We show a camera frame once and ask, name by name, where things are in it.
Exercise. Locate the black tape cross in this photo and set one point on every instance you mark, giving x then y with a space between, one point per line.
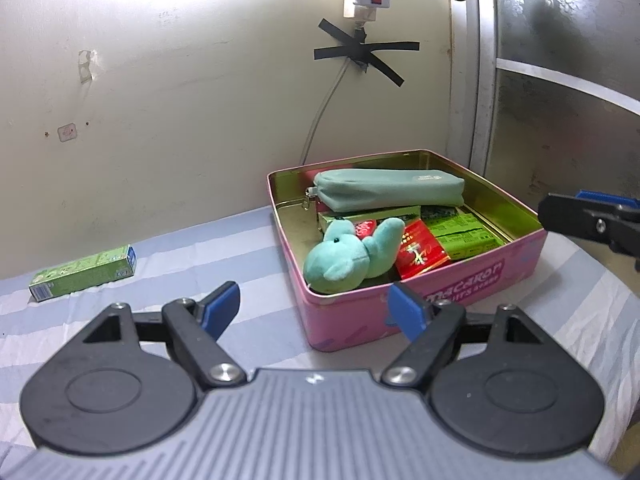
362 52

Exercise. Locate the long green carton box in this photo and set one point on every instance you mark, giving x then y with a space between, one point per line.
82 272

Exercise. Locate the clear wall tape remnant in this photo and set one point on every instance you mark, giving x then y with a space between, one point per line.
86 66
66 133

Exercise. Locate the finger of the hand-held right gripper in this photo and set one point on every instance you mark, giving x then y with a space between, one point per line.
602 197
575 220

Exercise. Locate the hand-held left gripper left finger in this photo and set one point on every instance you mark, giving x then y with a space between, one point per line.
220 310

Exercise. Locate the red packet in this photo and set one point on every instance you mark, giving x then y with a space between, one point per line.
420 252

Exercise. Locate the frosted glass sliding door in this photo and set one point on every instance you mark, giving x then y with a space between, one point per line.
482 85

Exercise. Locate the pink tin box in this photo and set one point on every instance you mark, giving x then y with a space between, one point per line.
350 320

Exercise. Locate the teal plush bear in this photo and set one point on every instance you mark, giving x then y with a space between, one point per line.
345 260

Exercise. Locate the teal pencil case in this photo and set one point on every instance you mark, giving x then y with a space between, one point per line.
385 190

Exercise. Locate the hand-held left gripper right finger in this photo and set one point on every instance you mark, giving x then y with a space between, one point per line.
407 312

